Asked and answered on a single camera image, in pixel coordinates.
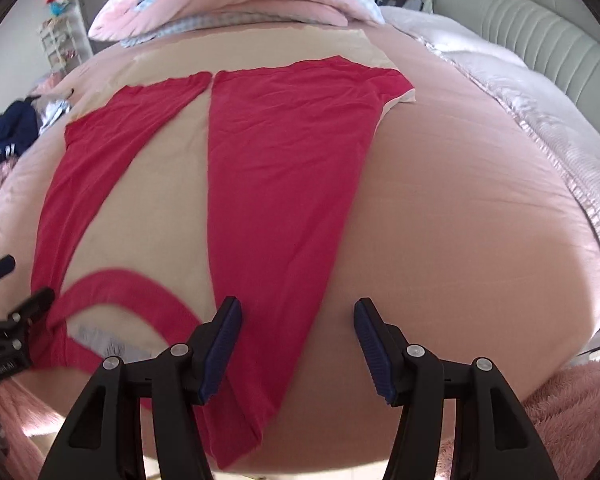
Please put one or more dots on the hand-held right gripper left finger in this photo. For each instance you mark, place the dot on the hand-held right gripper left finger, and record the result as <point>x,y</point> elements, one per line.
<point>220,355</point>

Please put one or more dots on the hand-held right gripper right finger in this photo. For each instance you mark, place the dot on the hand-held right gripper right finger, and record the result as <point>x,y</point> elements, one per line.
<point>375,355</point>

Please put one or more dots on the pink and cream shirt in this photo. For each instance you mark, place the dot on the pink and cream shirt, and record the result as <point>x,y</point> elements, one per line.
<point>280,160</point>

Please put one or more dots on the navy striped clothes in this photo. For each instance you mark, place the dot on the navy striped clothes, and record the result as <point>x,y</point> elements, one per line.
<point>10,130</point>

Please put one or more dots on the light printed cloth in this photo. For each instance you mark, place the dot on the light printed cloth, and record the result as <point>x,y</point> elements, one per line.
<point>55,112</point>

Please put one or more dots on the pink bed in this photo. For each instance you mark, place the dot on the pink bed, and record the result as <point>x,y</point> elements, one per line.
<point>480,210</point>

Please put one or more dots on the pink fluffy robe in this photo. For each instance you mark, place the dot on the pink fluffy robe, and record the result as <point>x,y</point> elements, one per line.
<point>580,410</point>

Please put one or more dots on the white shelf rack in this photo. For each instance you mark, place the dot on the white shelf rack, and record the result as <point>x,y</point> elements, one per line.
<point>60,45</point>

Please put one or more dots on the red and blue plush toy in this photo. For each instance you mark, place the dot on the red and blue plush toy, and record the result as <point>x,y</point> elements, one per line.
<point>57,2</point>

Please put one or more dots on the long pale pink pillow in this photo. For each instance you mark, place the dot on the long pale pink pillow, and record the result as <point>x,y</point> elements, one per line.
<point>555,135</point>

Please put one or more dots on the small pale pink pillow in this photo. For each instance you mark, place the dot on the small pale pink pillow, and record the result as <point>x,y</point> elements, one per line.
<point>430,30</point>

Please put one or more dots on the folded pink checked duvet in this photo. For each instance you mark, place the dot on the folded pink checked duvet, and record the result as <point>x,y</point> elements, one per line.
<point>230,5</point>

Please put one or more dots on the grey-green padded headboard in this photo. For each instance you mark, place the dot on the grey-green padded headboard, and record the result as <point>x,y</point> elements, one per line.
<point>530,20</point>

